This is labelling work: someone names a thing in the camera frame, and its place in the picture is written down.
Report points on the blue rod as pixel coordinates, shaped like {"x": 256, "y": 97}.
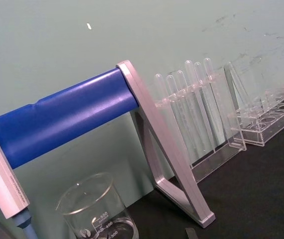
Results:
{"x": 26, "y": 227}

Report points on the blue roller on grey stand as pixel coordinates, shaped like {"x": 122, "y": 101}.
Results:
{"x": 64, "y": 119}

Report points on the clear glass beaker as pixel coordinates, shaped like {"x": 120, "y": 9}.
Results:
{"x": 99, "y": 214}

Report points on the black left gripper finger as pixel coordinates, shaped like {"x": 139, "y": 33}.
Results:
{"x": 192, "y": 234}

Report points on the black table cloth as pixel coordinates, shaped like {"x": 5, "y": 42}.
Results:
{"x": 256, "y": 194}

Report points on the clear acrylic test tube rack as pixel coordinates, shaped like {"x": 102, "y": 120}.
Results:
{"x": 214, "y": 159}

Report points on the low clear acrylic holed rack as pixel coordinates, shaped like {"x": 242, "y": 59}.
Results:
{"x": 268, "y": 124}

